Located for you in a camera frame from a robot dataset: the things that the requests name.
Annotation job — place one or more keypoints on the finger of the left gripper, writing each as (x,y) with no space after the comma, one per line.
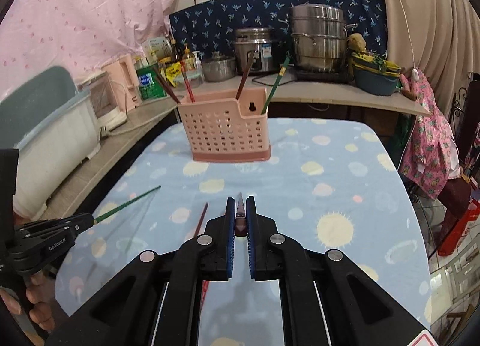
(75,223)

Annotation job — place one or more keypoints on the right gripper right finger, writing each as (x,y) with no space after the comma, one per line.
(262,262)

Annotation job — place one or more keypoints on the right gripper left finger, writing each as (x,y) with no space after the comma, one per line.
(219,260)

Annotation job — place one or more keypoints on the bright red chopstick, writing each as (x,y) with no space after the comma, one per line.
(241,227)

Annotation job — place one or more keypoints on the dark maroon chopstick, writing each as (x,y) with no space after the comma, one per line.
(197,232)

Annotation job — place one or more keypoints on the green chopstick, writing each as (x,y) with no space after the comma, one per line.
(277,81)
(119,208)

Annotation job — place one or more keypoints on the person's left hand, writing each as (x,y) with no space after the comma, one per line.
(39,294)

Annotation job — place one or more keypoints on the white dish drainer box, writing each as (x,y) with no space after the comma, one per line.
(54,127)

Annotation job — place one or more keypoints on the blue planet print tablecloth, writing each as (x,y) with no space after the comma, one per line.
(328,184)

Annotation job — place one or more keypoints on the pink perforated utensil basket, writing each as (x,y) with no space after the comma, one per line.
(224,128)

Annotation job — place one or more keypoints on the red chopstick in basket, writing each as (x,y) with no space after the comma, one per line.
(187,82)

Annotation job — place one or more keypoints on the green canister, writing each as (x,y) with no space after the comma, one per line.
(149,87)

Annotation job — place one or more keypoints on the green chopstick in basket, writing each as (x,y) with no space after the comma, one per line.
(277,81)

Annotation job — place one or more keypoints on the small lidded steel pot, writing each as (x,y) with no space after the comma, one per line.
(219,67)

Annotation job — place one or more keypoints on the yellow snack packet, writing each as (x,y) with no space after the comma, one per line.
(172,71)

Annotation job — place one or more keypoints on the brown chopstick in basket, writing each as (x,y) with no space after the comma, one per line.
(253,55)

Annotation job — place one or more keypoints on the yellow oil bottle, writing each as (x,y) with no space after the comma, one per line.
(188,59)

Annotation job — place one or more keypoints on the pink floral apron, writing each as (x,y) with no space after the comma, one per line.
(430,157)

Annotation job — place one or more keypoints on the white carton box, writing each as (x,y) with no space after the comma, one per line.
(157,48)

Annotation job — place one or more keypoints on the blue basin with vegetables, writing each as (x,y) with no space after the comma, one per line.
(374,74)

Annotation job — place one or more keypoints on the steel rice cooker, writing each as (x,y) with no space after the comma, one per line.
(262,43)

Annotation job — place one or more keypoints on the pink dotted curtain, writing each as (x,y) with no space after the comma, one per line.
(79,35)

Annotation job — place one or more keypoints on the navy floral backsplash cloth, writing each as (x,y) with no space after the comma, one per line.
(209,26)

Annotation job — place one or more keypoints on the stacked steel steamer pot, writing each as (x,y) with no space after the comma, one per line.
(319,33)

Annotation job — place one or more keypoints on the beige curtain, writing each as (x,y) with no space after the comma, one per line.
(439,38)

